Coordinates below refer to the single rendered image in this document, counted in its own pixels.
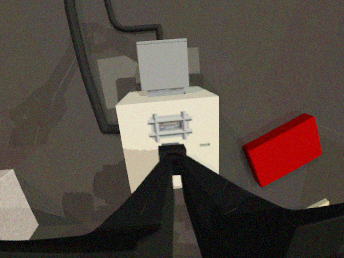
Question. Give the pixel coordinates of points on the red rectangular block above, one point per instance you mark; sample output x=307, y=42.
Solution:
x=283, y=150

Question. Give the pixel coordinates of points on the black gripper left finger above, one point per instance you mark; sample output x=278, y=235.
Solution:
x=141, y=228

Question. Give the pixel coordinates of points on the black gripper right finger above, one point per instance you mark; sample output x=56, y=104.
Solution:
x=230, y=222

